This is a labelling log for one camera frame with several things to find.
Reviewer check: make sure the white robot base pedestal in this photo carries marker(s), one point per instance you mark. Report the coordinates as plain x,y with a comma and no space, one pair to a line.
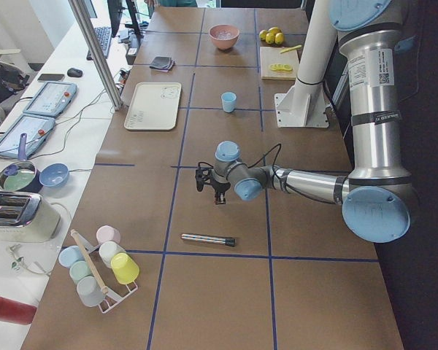
303,106

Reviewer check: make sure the aluminium frame post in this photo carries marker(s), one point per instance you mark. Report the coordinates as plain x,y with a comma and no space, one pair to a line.
82,17

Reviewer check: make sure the black smartphone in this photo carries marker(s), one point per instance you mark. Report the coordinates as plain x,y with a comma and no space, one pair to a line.
50,77

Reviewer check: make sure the yellow-green plastic knife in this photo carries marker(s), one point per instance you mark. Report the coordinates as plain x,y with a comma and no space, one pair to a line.
288,49

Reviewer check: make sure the mint green rack cup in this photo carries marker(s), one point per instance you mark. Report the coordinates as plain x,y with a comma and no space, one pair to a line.
79,270

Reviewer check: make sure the black computer mouse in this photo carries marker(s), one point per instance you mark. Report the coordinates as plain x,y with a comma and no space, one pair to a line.
74,72

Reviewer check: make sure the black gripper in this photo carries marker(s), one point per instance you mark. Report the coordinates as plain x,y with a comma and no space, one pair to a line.
219,187

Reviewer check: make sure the yellow-green plastic cup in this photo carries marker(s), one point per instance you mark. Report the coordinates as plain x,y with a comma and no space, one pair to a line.
124,268

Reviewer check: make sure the bamboo cutting board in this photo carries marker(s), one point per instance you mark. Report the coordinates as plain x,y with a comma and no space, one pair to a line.
271,55

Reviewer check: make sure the black keyboard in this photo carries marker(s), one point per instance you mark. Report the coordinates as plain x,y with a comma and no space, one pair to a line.
104,37

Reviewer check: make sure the upper teach pendant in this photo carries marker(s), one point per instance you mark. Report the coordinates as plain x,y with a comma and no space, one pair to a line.
51,99

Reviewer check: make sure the grey folded cloth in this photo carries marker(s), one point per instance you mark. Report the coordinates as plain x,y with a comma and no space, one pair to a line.
160,62

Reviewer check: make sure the pink bowl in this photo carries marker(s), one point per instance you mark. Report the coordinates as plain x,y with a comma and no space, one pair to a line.
220,44

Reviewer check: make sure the pile of ice cubes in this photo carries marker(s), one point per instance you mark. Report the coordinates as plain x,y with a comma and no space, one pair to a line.
224,35

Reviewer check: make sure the light blue rack cup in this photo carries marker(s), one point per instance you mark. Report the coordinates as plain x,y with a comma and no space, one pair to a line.
70,256

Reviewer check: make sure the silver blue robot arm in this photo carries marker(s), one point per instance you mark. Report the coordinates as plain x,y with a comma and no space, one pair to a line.
377,198

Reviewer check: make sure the grey rack cup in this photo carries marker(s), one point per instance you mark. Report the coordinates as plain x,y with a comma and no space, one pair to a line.
89,292

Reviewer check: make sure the cream bear serving tray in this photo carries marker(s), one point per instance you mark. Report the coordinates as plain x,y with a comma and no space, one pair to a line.
153,106

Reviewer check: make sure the white wire cup rack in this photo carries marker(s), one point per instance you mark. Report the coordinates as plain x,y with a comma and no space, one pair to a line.
115,293

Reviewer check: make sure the silver toaster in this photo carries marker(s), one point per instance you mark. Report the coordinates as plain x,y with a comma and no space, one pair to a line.
26,217

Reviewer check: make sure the pink plastic cup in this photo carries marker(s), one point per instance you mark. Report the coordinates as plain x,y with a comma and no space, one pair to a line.
107,233

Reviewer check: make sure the white rack cup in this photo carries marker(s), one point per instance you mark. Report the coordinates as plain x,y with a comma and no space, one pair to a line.
108,250

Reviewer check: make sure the black box with label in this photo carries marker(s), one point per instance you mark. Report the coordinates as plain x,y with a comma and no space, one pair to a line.
132,51

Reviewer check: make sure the light blue plastic cup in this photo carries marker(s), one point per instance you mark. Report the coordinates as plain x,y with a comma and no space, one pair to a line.
228,100

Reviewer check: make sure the stainless steel muddler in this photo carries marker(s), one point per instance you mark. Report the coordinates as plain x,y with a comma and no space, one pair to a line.
226,241

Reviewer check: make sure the blue pot with lid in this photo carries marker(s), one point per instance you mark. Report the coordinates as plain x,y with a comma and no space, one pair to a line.
22,175

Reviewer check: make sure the blue bowl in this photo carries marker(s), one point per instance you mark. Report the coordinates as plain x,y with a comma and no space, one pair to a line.
55,175

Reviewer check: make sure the whole lemon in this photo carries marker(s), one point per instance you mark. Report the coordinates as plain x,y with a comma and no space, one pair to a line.
274,30
279,38
263,34
270,38

